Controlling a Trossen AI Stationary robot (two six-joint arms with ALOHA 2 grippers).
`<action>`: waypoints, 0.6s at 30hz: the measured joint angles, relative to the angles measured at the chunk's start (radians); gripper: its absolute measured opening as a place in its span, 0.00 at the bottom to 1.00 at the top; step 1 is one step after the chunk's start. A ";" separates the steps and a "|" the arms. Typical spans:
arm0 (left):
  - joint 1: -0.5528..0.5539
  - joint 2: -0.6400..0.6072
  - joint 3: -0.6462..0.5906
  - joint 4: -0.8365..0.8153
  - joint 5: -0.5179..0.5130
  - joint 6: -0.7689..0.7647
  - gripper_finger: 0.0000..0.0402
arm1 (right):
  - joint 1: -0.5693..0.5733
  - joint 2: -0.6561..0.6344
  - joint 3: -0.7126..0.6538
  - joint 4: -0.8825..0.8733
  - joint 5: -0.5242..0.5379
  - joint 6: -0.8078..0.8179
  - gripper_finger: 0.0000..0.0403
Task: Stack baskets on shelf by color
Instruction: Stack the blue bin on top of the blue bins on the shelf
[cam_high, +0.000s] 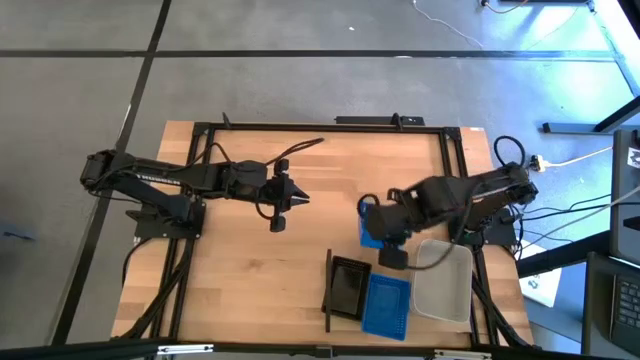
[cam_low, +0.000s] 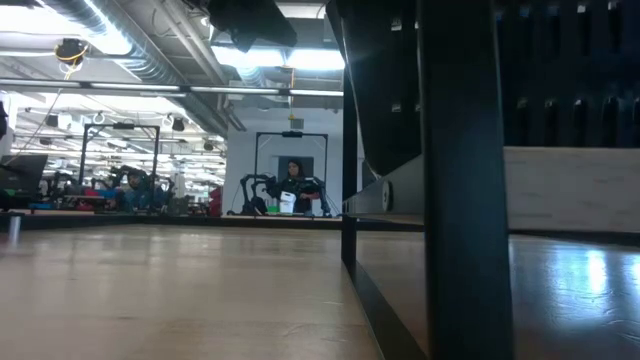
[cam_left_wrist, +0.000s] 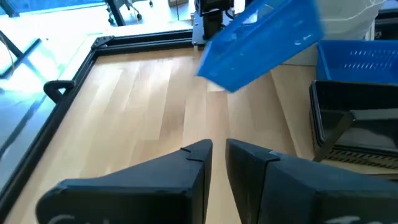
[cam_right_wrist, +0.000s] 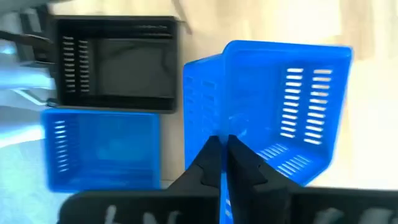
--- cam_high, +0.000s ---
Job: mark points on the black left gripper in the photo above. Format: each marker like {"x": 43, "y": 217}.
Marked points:
{"x": 277, "y": 195}

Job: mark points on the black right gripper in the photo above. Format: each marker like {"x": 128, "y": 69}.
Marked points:
{"x": 395, "y": 220}

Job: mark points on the blue slotted plastic basket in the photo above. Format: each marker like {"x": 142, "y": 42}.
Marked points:
{"x": 386, "y": 307}
{"x": 370, "y": 242}

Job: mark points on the white plastic basket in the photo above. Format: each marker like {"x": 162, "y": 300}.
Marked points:
{"x": 442, "y": 282}

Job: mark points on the black slotted plastic basket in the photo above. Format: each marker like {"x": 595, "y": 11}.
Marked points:
{"x": 347, "y": 287}

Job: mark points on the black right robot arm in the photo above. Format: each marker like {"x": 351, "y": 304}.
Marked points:
{"x": 480, "y": 190}

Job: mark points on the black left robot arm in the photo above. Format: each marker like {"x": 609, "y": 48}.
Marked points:
{"x": 165, "y": 175}

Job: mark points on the white power plug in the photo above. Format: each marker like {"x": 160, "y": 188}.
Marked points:
{"x": 539, "y": 163}

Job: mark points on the white box with logo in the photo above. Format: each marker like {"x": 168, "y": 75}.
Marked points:
{"x": 542, "y": 287}

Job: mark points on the black desk foot bar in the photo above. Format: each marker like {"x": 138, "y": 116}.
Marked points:
{"x": 570, "y": 128}

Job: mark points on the black side desk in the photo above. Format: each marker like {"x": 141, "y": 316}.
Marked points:
{"x": 597, "y": 300}

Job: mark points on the grey computer case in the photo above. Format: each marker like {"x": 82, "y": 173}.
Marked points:
{"x": 622, "y": 225}

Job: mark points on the black keyboard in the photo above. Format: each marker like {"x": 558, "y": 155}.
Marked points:
{"x": 627, "y": 310}

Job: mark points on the black aluminium rig frame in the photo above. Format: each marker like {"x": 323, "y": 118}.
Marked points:
{"x": 350, "y": 128}

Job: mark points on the black bracket bar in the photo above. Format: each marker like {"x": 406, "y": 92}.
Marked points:
{"x": 370, "y": 120}

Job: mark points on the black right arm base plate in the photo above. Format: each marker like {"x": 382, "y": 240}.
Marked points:
{"x": 505, "y": 232}

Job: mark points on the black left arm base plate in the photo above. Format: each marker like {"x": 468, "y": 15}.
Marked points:
{"x": 150, "y": 230}

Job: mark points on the small black camera mount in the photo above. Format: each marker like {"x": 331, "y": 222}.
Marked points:
{"x": 324, "y": 352}

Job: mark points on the silver metal bracket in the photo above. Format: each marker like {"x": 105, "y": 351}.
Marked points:
{"x": 185, "y": 349}
{"x": 462, "y": 354}

